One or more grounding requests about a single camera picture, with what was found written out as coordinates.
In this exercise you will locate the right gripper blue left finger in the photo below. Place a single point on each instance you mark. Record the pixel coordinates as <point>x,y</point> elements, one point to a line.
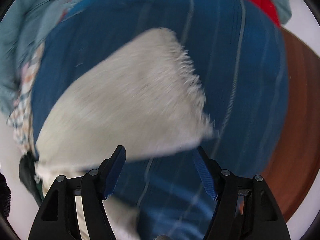
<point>109,171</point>

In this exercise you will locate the dark green striped-cuff garment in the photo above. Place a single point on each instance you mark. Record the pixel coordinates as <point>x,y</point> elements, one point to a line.
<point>29,178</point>

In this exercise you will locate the blue striped bed sheet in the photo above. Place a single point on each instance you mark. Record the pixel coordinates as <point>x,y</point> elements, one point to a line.
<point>239,55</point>

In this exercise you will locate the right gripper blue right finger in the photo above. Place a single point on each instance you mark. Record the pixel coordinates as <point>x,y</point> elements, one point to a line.
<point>210,174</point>

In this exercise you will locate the plaid checkered bed cover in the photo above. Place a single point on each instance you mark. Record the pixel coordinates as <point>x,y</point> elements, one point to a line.
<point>21,118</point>

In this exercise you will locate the cream tweed jacket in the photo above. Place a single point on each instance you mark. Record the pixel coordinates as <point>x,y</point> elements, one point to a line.
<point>145,96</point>

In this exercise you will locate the light blue rumpled duvet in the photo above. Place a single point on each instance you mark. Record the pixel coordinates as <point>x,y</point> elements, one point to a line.
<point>25,25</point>

